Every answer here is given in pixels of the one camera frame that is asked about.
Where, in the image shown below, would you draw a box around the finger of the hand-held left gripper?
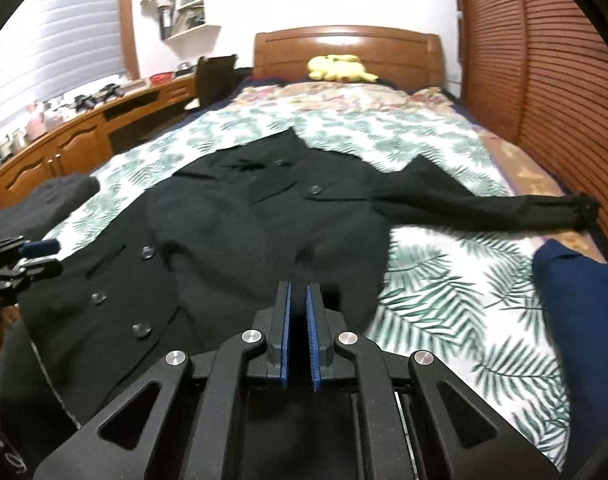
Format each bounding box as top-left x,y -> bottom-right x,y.
0,236 -> 61,262
0,259 -> 63,307

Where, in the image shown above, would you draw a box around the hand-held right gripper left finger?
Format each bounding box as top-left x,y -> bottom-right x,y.
34,281 -> 291,480

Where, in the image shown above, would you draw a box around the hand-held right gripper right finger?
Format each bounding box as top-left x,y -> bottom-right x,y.
304,284 -> 561,480

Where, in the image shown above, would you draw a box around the black coat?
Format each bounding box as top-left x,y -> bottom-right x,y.
18,127 -> 601,426

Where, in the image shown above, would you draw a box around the dark grey cloth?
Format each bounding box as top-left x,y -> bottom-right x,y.
0,175 -> 100,243

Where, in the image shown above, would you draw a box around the wooden desk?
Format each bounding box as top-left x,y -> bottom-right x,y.
0,77 -> 197,201

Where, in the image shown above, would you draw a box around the cluttered desk items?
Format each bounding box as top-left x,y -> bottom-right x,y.
0,82 -> 124,161

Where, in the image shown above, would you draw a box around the leaf print blanket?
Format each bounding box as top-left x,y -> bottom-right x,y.
44,105 -> 572,471

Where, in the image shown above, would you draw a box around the person's dark clothing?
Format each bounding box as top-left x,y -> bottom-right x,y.
0,317 -> 84,466

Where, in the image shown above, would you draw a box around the window blinds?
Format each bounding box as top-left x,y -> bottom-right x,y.
0,0 -> 127,141

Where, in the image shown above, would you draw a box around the floral quilt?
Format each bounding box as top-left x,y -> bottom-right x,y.
231,80 -> 460,117

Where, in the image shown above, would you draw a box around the dark wooden chair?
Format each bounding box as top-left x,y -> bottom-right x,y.
186,54 -> 239,111

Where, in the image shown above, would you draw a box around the yellow plush toy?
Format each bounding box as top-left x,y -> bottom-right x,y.
306,54 -> 379,83

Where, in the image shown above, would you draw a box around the orange patterned bed sheet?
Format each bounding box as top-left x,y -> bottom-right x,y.
471,122 -> 608,261

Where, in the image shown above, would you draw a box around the navy blue garment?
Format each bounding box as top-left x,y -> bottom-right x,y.
531,239 -> 608,471

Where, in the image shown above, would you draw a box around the wooden headboard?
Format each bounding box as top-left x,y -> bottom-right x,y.
254,25 -> 445,93

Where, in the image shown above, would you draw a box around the wooden louvered wardrobe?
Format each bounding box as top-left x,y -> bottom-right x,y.
451,0 -> 608,256

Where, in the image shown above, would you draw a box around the white wall shelf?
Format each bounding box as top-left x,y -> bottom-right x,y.
136,0 -> 219,41

